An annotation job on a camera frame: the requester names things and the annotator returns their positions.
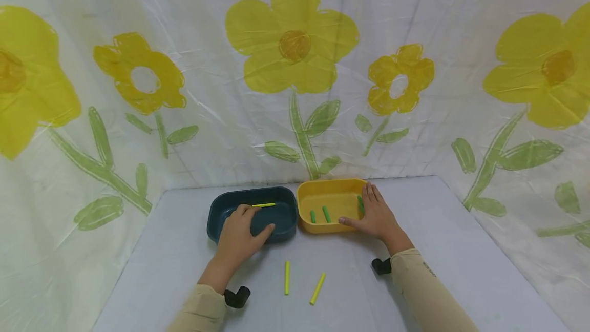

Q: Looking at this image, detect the person's right hand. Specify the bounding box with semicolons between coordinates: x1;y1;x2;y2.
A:
339;182;407;245

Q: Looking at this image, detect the person's left hand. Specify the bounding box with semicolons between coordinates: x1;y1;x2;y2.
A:
214;204;277;271

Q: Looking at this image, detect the yellow plastic tray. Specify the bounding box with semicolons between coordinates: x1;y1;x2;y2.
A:
296;178;370;234

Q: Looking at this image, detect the dark blue plastic tray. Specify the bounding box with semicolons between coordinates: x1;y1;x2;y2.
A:
206;186;299;245

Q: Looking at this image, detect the person's right forearm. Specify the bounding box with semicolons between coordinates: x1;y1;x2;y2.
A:
384;232;480;332

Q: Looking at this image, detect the person's left forearm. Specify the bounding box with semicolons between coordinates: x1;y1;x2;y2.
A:
166;258;241;332

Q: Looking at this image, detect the black wrist band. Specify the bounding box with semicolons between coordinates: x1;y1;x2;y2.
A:
371;257;393;276
224;286;251;309

